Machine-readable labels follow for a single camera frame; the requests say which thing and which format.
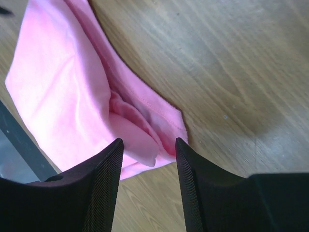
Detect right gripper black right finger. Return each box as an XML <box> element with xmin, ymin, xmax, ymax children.
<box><xmin>175</xmin><ymin>138</ymin><xmax>309</xmax><ymax>232</ymax></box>

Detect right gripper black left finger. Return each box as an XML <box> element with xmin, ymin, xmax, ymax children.
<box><xmin>0</xmin><ymin>138</ymin><xmax>124</xmax><ymax>232</ymax></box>

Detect pink t shirt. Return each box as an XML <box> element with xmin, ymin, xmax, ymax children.
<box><xmin>5</xmin><ymin>0</ymin><xmax>188</xmax><ymax>179</ymax></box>

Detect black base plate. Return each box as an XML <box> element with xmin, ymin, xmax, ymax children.
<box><xmin>0</xmin><ymin>103</ymin><xmax>57</xmax><ymax>183</ymax></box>

